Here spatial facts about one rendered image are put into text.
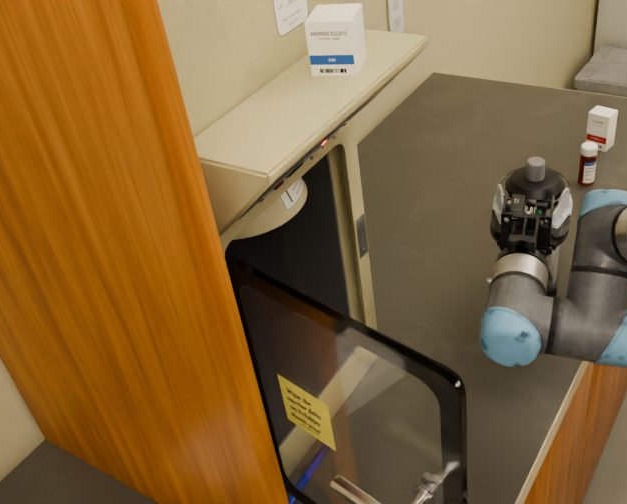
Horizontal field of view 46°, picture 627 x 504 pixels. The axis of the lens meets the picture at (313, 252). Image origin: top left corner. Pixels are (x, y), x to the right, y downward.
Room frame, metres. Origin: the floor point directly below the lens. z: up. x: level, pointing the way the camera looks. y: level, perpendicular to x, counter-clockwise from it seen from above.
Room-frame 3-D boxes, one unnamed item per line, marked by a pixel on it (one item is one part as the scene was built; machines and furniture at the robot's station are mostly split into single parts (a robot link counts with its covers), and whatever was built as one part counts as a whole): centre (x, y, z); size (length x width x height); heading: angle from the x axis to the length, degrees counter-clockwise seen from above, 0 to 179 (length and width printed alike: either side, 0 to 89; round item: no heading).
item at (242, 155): (0.71, -0.03, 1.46); 0.32 x 0.12 x 0.10; 141
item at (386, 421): (0.51, 0.00, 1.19); 0.30 x 0.01 x 0.40; 41
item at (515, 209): (0.84, -0.31, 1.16); 0.12 x 0.08 x 0.09; 156
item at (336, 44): (0.76, -0.06, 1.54); 0.05 x 0.05 x 0.06; 68
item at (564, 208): (0.91, -0.39, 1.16); 0.09 x 0.03 x 0.06; 131
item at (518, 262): (0.77, -0.27, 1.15); 0.08 x 0.05 x 0.08; 66
